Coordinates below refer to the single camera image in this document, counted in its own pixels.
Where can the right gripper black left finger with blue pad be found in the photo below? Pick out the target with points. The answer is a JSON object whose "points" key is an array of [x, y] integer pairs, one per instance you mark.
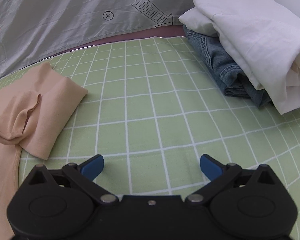
{"points": [[82, 176]]}

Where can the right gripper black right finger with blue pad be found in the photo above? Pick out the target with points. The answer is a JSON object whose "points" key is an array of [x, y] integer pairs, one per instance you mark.
{"points": [[220, 177]]}

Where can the beige knit sweater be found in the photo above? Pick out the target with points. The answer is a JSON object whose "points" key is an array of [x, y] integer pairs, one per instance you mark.
{"points": [[33, 111]]}

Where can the folded blue jeans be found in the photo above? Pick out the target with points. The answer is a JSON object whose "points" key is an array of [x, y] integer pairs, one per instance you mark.
{"points": [[227, 74]]}

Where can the green checkered mat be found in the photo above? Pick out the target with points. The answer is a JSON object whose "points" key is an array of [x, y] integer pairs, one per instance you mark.
{"points": [[153, 109]]}

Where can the grey carrot print sheet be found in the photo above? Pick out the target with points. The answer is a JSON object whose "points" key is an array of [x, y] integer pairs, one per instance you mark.
{"points": [[32, 30]]}

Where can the white folded garment top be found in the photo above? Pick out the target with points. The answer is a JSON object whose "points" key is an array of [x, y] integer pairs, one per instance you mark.
{"points": [[263, 38]]}

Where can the white folded garment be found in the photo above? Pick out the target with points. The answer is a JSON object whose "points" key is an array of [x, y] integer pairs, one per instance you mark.
{"points": [[195, 21], [263, 38]]}

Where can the white folded garment lower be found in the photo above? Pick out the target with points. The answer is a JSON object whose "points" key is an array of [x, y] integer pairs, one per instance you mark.
{"points": [[195, 21]]}

